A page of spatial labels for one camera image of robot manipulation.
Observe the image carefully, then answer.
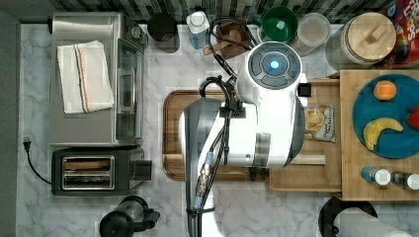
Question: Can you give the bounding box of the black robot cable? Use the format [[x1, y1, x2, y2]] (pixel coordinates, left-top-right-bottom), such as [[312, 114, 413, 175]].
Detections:
[[186, 17, 258, 237]]

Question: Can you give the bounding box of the brown wooden box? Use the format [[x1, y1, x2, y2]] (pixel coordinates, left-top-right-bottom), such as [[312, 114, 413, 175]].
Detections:
[[215, 17, 253, 61]]

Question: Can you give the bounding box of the black power plug cable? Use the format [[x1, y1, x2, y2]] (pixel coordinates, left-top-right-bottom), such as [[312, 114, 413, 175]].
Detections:
[[22, 136, 52, 185]]

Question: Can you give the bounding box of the silver toaster oven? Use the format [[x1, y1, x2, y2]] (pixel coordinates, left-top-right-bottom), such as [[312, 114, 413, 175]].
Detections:
[[49, 12, 146, 147]]

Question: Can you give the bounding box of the red cereal box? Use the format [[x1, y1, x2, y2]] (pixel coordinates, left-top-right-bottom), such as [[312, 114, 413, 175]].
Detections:
[[379, 0, 419, 69]]

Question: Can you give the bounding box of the black coffee grinder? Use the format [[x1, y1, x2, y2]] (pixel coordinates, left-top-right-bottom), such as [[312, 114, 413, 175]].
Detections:
[[99, 196, 160, 237]]

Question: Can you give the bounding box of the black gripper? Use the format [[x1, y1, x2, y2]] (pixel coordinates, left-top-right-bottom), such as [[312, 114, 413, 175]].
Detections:
[[297, 83, 311, 98]]

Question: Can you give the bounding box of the green mug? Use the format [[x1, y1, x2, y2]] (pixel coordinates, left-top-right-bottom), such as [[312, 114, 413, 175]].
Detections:
[[253, 6, 298, 42]]

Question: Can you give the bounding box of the yellow banana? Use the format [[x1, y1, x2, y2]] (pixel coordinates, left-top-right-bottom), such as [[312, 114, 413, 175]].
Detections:
[[364, 118, 403, 151]]

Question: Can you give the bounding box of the black two-slot toaster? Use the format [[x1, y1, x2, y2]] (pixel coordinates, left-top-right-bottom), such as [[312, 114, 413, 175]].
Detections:
[[51, 147, 152, 197]]

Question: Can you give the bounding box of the red fruit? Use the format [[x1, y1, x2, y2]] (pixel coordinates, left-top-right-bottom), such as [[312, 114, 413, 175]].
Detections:
[[406, 107, 419, 130]]

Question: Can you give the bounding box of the blue round plate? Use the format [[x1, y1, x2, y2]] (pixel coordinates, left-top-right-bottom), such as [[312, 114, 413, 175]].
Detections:
[[352, 74, 419, 159]]

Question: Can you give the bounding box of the black paper towel holder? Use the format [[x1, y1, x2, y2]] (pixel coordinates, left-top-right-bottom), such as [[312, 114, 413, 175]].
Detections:
[[318, 197, 377, 237]]

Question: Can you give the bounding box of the white striped dish towel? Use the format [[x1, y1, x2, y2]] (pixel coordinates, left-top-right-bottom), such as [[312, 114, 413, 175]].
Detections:
[[57, 40, 115, 114]]

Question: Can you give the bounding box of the brown wooden tray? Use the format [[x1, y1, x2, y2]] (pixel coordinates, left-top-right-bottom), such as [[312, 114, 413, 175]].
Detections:
[[162, 90, 270, 182]]

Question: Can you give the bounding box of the dark spice shaker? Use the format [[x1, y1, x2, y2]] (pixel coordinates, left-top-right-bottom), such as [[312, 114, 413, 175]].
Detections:
[[390, 171, 419, 191]]

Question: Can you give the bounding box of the light wooden cabinet top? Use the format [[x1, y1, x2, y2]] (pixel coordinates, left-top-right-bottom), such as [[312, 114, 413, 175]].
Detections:
[[340, 69, 418, 201]]

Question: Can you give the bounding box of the clear plastic lidded container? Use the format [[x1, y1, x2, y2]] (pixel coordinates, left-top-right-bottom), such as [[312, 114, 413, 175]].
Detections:
[[290, 13, 331, 57]]

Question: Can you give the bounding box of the wooden spoon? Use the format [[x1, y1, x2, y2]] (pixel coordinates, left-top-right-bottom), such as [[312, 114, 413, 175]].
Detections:
[[203, 30, 240, 55]]

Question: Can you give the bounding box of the paper towel roll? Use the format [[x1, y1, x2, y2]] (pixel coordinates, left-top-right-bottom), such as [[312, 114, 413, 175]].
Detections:
[[333, 207, 412, 237]]

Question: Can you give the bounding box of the snack chip bag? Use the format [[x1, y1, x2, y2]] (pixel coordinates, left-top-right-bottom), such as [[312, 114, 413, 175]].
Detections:
[[304, 104, 336, 142]]

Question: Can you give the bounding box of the orange fruit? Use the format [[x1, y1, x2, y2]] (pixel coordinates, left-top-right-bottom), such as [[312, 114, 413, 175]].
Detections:
[[374, 80, 397, 101]]

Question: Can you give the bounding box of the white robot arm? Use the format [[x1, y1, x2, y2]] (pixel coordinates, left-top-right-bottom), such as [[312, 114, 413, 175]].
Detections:
[[179, 41, 305, 237]]

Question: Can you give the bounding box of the blue spice shaker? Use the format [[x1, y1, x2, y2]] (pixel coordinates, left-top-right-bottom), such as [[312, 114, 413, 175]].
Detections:
[[361, 166, 390, 186]]

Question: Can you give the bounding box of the glass jar wooden lid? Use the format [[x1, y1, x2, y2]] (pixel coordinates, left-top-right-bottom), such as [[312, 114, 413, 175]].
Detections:
[[325, 12, 396, 70]]

